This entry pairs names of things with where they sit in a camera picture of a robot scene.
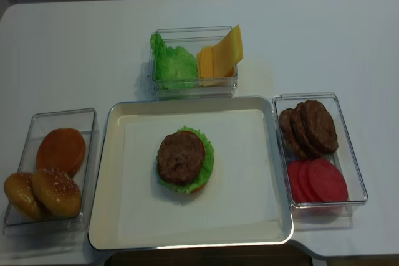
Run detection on yellow cheese slice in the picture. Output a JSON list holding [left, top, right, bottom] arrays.
[[212, 24, 243, 77]]

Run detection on green lettuce on burger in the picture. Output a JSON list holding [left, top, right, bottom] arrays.
[[155, 126, 214, 194]]

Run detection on clear lettuce cheese container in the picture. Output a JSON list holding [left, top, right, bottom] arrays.
[[148, 26, 238, 100]]

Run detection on green lettuce leaf in container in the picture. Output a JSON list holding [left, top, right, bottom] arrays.
[[150, 33, 198, 90]]

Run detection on stacked yellow cheese slices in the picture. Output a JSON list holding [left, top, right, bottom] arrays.
[[196, 46, 221, 87]]

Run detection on brown patty on burger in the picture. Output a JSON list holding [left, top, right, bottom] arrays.
[[157, 131, 203, 186]]

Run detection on white metal tray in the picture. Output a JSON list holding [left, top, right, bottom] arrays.
[[88, 97, 294, 250]]

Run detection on bottom bun of burger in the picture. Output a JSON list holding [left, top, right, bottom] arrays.
[[190, 184, 206, 194]]

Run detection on back brown patty in container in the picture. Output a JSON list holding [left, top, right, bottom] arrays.
[[279, 108, 308, 160]]

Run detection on brown patty in container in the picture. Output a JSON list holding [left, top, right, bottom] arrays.
[[301, 100, 339, 154], [279, 108, 308, 160], [291, 102, 322, 159]]

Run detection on middle brown patty in container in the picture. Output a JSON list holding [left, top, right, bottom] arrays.
[[291, 102, 322, 159]]

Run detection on back red tomato slice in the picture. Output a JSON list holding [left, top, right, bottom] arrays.
[[288, 161, 307, 203]]

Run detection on front brown patty in container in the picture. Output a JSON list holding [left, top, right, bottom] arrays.
[[301, 100, 339, 154]]

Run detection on middle red tomato slice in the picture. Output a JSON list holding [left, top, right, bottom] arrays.
[[298, 161, 318, 202]]

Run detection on flat orange bottom bun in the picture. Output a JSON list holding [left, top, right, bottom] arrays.
[[36, 128, 86, 178]]

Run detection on front red tomato slice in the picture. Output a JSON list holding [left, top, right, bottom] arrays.
[[307, 158, 349, 202]]

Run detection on clear patty tomato container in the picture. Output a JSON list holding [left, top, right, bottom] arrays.
[[272, 92, 368, 222]]

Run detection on right sesame top bun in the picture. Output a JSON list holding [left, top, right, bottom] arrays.
[[31, 168, 81, 219]]

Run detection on sesame bun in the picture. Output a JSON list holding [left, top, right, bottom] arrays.
[[31, 168, 81, 219], [4, 172, 43, 221]]

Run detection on clear bun container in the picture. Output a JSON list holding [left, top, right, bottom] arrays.
[[3, 108, 99, 235]]

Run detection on left sesame top bun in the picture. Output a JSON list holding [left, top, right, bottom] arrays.
[[4, 172, 43, 221]]

